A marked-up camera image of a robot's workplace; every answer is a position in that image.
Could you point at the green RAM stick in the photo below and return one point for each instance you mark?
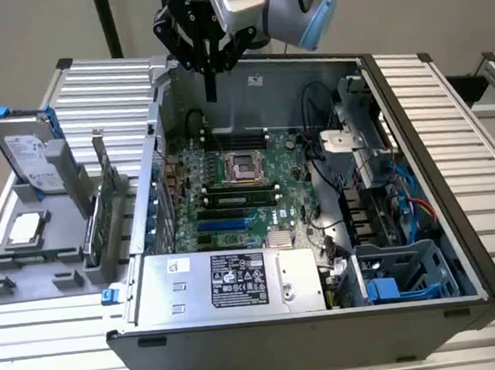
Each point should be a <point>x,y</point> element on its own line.
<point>231,201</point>

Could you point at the blue case latch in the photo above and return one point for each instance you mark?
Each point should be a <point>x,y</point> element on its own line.
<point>110,296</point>

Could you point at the CPU socket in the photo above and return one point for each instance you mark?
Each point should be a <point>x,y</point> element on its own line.
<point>241,165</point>

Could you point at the grey parts rack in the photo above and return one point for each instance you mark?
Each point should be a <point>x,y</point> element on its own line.
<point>62,234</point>

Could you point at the silver metal drive cage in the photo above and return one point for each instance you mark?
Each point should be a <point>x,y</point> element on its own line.
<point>355,142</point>

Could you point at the blue bay clip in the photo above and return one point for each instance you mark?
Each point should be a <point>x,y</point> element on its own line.
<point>382,290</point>

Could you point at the black green graphics card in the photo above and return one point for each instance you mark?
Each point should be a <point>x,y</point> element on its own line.
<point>104,213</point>

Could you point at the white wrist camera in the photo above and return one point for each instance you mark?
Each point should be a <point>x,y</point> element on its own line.
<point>237,6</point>

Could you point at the green motherboard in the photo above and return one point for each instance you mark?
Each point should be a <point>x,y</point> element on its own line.
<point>289,164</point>

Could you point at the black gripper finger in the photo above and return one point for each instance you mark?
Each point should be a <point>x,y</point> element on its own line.
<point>183,48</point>
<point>230,53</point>

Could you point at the hard disk in blue carrier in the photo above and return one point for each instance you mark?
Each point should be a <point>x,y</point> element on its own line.
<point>26,155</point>

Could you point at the black stand pole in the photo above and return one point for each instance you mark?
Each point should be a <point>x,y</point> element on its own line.
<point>108,24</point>

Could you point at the round coin battery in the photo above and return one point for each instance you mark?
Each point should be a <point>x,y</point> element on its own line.
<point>289,143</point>

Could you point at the silver heat sink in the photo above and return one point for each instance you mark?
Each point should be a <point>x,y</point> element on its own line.
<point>281,238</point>

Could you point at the grey open PC case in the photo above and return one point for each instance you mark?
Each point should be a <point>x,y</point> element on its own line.
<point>286,353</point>

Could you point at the blue expansion slot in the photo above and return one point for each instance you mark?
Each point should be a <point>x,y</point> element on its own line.
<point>220,225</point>

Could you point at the silver power supply unit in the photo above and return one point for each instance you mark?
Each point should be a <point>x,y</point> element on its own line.
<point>162,294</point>

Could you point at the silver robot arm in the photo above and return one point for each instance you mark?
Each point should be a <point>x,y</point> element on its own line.
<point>286,19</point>

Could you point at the silver CPU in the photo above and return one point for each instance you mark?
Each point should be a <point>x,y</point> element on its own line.
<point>25,228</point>

